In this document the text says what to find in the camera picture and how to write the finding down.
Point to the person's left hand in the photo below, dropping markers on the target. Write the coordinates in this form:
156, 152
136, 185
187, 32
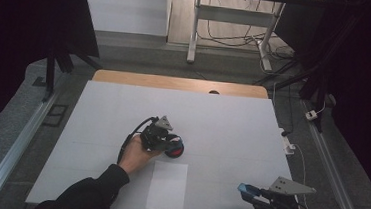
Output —
137, 156

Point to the round black red ink pad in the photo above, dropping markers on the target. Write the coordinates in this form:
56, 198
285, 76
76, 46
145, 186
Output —
176, 150

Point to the large white table cover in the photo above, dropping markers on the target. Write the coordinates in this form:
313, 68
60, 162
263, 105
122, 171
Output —
224, 134

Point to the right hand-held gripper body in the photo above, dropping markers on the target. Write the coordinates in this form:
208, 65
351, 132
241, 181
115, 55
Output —
281, 200

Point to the white power adapter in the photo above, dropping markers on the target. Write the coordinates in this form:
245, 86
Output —
311, 115

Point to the white power strip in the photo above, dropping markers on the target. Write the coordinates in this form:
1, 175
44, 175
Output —
287, 142

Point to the white metal desk frame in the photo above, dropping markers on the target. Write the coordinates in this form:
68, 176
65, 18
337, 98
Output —
234, 16

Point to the white paper sheet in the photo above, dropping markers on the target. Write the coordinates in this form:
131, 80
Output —
167, 187

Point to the black curtain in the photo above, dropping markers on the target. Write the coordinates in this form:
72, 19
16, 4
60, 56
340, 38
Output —
28, 38
359, 81

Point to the black tripod stand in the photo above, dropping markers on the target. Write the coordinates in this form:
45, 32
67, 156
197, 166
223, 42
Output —
56, 67

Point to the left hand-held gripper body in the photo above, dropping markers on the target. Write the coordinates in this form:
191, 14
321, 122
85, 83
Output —
155, 134

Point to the blue stamp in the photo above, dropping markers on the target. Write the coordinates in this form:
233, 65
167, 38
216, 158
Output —
246, 189

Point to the aluminium rail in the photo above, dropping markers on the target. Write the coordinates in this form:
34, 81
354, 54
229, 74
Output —
332, 173
16, 151

